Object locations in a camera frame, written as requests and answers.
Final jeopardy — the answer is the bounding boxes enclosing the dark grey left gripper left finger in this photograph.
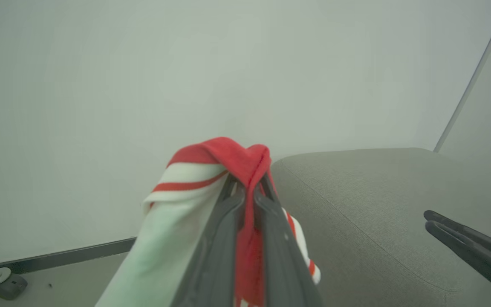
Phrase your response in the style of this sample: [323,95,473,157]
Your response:
[171,174,246,307]

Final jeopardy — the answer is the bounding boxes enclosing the black baseboard strip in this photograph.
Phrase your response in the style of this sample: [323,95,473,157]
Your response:
[0,237,137,274]

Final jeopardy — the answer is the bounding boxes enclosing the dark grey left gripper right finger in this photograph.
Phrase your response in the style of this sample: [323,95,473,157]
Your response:
[253,174,325,307]

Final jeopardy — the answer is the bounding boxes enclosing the red and white jersey garment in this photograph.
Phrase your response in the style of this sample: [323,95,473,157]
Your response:
[95,137,321,307]

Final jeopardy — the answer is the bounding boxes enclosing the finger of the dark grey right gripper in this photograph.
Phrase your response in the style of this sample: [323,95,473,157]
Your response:
[425,220,491,301]
[423,210,491,263]

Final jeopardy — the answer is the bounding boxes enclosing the grey fabric sofa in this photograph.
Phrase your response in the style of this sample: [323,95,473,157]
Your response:
[271,148,491,307]

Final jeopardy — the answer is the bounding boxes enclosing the grey wall edge trim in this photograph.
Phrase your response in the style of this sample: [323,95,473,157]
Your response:
[434,0,491,153]

